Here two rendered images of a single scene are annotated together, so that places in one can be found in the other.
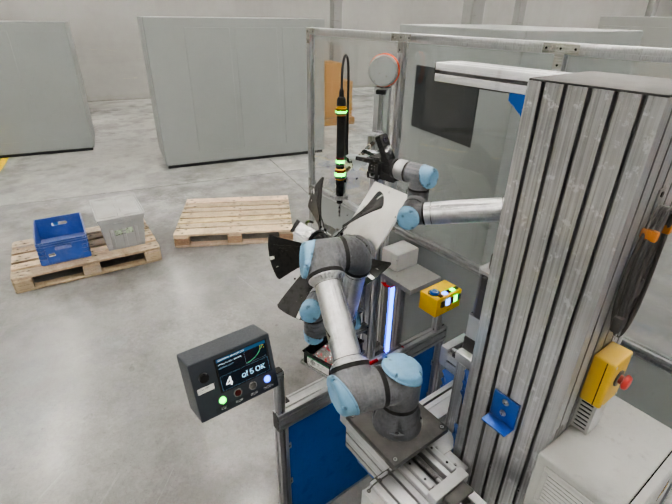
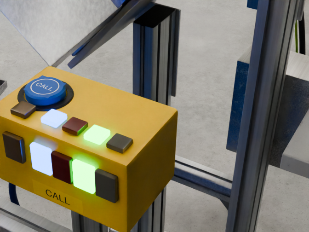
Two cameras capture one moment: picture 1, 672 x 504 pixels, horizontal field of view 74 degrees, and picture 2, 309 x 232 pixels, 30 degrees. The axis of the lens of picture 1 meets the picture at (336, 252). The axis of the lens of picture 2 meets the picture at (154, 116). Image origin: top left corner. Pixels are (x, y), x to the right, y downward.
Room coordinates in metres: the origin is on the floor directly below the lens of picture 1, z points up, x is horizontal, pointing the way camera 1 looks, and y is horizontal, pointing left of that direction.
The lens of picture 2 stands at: (1.54, -0.90, 1.40)
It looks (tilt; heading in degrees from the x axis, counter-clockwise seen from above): 36 degrees down; 65
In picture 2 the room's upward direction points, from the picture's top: 2 degrees clockwise
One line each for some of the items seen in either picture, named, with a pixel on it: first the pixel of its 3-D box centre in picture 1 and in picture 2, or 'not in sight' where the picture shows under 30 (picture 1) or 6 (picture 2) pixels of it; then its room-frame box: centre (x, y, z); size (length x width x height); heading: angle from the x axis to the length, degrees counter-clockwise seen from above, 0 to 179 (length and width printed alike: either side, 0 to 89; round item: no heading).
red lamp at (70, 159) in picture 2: not in sight; (62, 167); (1.63, -0.51, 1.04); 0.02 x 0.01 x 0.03; 127
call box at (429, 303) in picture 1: (439, 299); (85, 149); (1.66, -0.46, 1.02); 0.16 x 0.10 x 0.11; 127
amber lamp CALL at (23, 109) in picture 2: not in sight; (23, 109); (1.61, -0.45, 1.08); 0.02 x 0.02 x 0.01; 37
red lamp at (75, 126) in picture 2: not in sight; (75, 126); (1.65, -0.49, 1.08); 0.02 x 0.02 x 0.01; 37
